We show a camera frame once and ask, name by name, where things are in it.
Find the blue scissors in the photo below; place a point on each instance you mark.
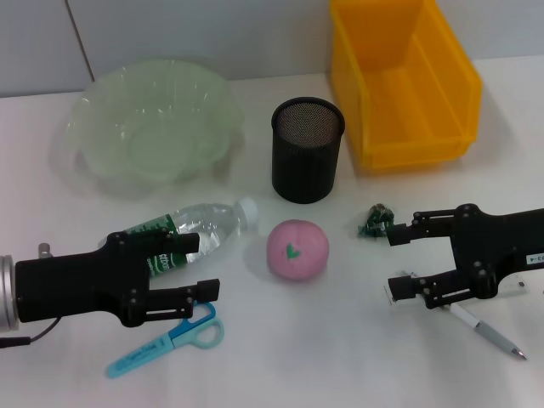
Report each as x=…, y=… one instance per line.
x=144, y=355

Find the pink toy peach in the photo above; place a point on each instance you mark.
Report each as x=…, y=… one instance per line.
x=297, y=255

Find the white and grey pen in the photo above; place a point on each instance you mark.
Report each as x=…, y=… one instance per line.
x=489, y=333

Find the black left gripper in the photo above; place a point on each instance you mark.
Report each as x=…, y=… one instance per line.
x=76, y=285

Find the yellow plastic bin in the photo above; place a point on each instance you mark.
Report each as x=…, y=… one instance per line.
x=408, y=106

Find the translucent green fruit plate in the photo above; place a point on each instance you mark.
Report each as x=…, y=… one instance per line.
x=149, y=127

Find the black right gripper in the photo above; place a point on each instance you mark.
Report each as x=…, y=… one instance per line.
x=501, y=242

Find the black mesh pen holder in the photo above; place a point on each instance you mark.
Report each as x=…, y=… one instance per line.
x=306, y=170

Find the clear plastic ruler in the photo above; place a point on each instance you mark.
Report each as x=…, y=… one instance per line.
x=390, y=297

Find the clear green-label water bottle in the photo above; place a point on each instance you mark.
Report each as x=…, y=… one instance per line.
x=208, y=221

